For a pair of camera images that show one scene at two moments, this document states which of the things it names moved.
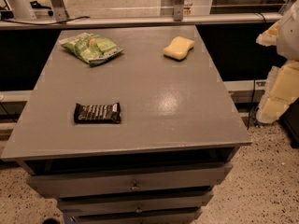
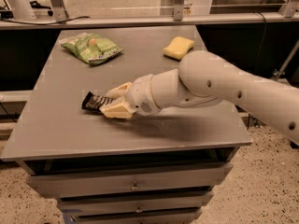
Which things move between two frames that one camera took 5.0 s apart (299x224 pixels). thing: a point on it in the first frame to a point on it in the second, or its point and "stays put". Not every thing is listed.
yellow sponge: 178,48 stays put
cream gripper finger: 282,89 to 118,109
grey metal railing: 63,20 stays put
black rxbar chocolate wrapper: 108,113 to 95,102
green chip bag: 92,49 stays put
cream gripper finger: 268,37 to 119,91
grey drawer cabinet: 177,136 stays put
